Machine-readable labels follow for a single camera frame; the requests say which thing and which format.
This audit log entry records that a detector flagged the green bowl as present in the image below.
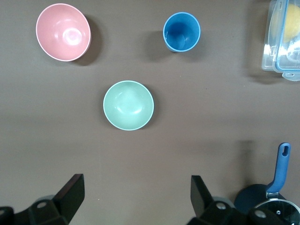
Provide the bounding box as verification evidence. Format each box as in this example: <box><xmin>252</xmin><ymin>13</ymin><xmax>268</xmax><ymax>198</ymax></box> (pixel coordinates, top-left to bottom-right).
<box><xmin>103</xmin><ymin>80</ymin><xmax>155</xmax><ymax>131</ymax></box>

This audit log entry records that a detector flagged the pink bowl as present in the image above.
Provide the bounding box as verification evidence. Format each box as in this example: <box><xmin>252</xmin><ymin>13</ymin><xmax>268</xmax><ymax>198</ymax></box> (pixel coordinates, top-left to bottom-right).
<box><xmin>35</xmin><ymin>3</ymin><xmax>92</xmax><ymax>62</ymax></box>

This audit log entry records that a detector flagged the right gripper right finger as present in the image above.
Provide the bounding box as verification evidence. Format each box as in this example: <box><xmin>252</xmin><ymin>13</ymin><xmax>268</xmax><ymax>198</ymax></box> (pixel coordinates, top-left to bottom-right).
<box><xmin>187</xmin><ymin>175</ymin><xmax>285</xmax><ymax>225</ymax></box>

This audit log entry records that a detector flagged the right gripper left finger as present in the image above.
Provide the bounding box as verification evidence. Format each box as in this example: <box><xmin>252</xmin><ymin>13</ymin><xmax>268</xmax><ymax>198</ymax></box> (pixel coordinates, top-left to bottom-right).
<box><xmin>0</xmin><ymin>173</ymin><xmax>85</xmax><ymax>225</ymax></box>

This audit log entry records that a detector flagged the clear container blue lid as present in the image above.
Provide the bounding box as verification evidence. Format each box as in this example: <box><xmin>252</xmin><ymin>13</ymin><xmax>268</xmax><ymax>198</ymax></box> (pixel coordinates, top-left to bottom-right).
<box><xmin>261</xmin><ymin>0</ymin><xmax>300</xmax><ymax>82</ymax></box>

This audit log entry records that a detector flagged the blue cup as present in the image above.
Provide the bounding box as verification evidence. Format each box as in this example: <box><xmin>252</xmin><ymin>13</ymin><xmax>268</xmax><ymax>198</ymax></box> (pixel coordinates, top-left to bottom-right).
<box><xmin>163</xmin><ymin>12</ymin><xmax>202</xmax><ymax>53</ymax></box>

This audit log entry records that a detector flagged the black pot blue handle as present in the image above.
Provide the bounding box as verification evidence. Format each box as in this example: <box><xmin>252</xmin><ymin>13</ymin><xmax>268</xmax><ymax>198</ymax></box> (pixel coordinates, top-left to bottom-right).
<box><xmin>234</xmin><ymin>142</ymin><xmax>300</xmax><ymax>225</ymax></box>

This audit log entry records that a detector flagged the yellow round food item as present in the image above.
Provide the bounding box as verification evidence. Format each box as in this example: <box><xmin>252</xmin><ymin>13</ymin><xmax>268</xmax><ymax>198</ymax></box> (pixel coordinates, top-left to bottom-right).
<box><xmin>282</xmin><ymin>4</ymin><xmax>300</xmax><ymax>44</ymax></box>

